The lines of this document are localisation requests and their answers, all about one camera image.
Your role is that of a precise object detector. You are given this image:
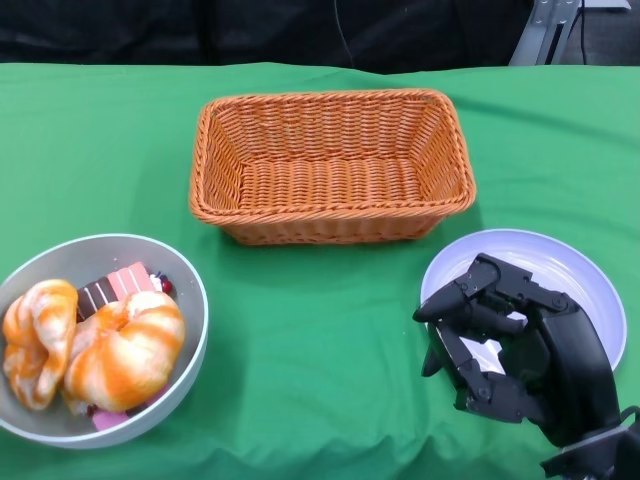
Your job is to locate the small orange-striped bread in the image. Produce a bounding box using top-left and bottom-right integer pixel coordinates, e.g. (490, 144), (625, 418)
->
(2, 279), (80, 411)

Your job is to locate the lavender plate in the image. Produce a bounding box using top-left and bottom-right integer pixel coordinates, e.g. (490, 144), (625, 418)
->
(419, 228), (629, 374)

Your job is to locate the grey metal stand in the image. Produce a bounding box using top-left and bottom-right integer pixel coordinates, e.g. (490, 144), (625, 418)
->
(508, 0), (634, 66)

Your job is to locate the orange wicker basket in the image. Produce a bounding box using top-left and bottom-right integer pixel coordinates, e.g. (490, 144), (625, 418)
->
(188, 87), (479, 246)

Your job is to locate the magenta layered cake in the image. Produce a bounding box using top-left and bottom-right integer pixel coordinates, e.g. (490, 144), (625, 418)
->
(91, 408), (130, 432)

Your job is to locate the black backdrop cloth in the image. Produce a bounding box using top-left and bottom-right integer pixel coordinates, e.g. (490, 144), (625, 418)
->
(0, 0), (541, 74)

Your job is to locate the grey-green bowl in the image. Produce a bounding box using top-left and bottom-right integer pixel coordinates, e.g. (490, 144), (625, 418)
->
(0, 232), (210, 450)

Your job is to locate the brown and pink layered cake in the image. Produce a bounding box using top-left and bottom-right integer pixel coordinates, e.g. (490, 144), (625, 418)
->
(75, 263), (175, 321)

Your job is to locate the green tablecloth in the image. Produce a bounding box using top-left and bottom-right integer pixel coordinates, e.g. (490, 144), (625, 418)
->
(0, 60), (640, 480)

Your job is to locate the large orange-striped bread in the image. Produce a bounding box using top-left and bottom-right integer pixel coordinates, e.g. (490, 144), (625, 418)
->
(62, 290), (187, 416)

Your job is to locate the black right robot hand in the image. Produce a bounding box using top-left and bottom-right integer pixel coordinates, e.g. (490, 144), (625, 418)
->
(412, 253), (624, 448)

